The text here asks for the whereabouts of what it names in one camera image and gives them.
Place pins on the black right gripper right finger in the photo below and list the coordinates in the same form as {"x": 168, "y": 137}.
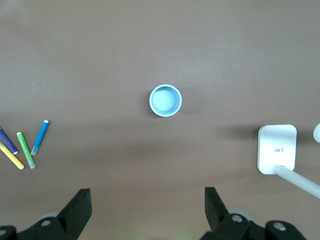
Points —
{"x": 218, "y": 218}

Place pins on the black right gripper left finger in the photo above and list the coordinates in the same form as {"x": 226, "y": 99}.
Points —
{"x": 72, "y": 215}

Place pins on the blue marker with clear cap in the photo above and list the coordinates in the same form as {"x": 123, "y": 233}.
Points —
{"x": 40, "y": 137}

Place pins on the green marker with clear cap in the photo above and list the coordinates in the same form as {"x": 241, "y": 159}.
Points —
{"x": 25, "y": 150}

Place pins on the yellow marker with clear cap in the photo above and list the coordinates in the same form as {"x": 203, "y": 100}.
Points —
{"x": 11, "y": 157}

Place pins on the purple marker with clear cap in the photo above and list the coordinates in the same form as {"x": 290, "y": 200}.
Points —
{"x": 8, "y": 141}

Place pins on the light blue plastic cup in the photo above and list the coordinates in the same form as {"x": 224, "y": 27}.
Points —
{"x": 165, "y": 100}

